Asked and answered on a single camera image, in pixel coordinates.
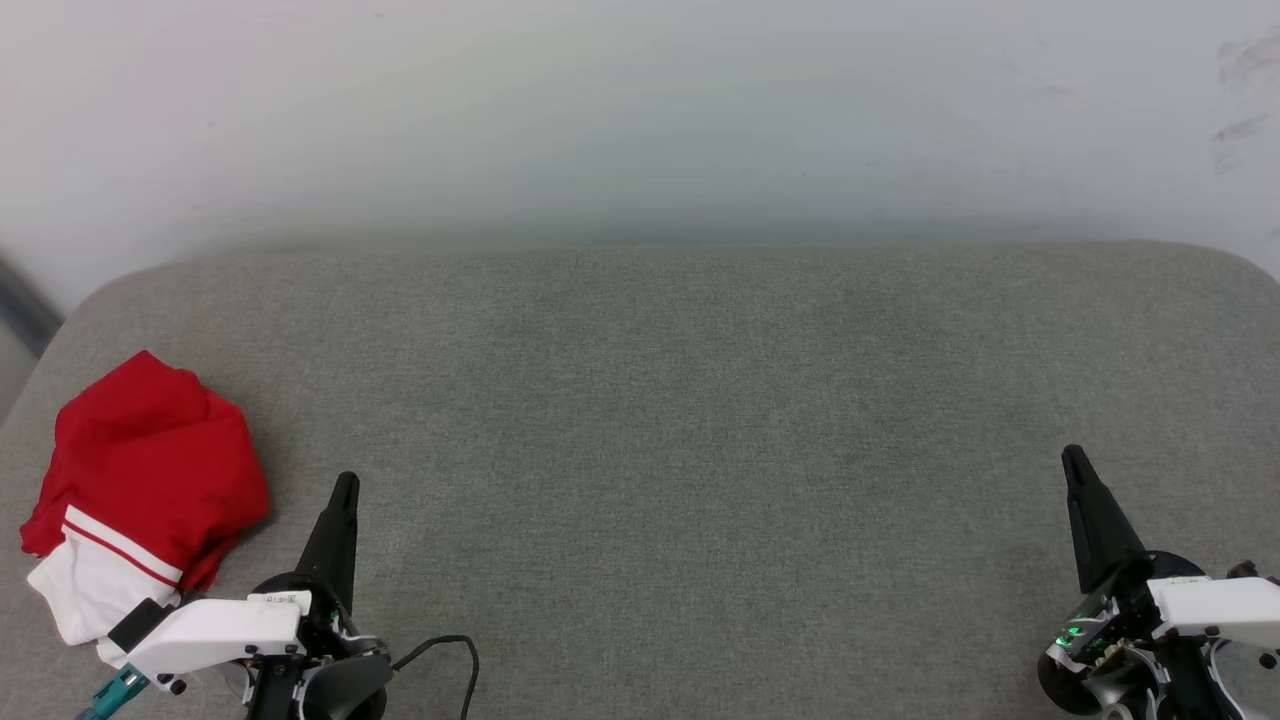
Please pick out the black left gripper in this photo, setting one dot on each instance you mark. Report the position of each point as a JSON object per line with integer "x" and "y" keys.
{"x": 335, "y": 660}

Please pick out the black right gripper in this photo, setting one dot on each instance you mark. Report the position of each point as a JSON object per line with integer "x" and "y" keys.
{"x": 1130, "y": 650}

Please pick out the red and white garment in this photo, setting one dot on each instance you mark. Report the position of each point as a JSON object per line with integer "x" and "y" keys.
{"x": 150, "y": 450}

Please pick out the grey fabric sofa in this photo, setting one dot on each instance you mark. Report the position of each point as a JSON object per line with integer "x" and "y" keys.
{"x": 700, "y": 450}

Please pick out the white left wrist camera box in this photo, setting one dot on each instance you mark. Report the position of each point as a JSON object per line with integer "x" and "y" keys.
{"x": 220, "y": 630}

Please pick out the grey metal rail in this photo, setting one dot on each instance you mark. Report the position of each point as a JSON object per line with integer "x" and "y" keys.
{"x": 25, "y": 310}

